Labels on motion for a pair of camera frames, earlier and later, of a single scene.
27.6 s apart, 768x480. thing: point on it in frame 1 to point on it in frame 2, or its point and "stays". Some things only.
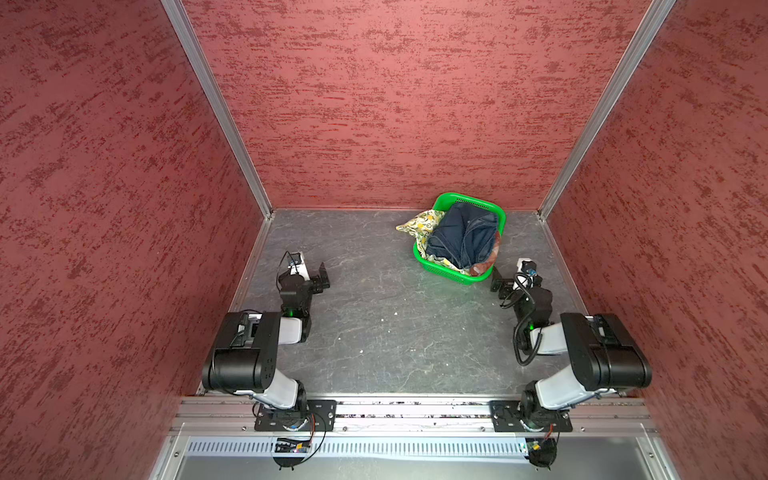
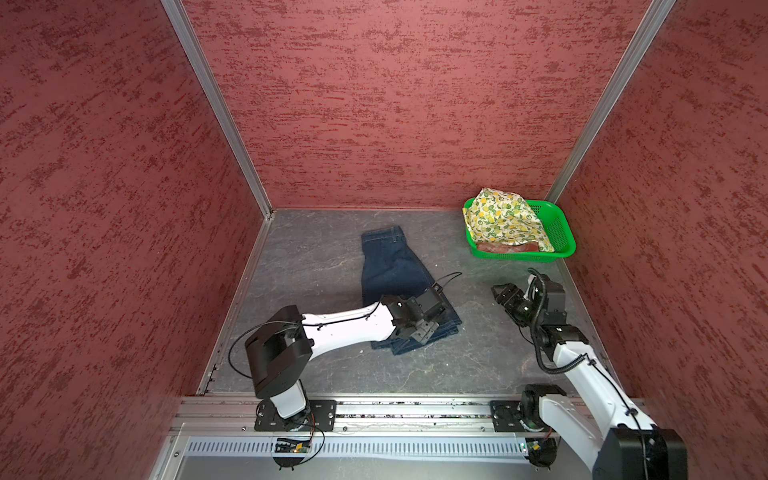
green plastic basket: (443, 201) to (554, 224)
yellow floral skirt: (423, 225) to (502, 218)
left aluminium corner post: (192, 48) stays
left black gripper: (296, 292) to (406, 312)
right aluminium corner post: (647, 32) stays
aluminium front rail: (213, 414) stays
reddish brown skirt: (482, 268) to (499, 248)
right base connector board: (541, 452) stays
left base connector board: (289, 452) stays
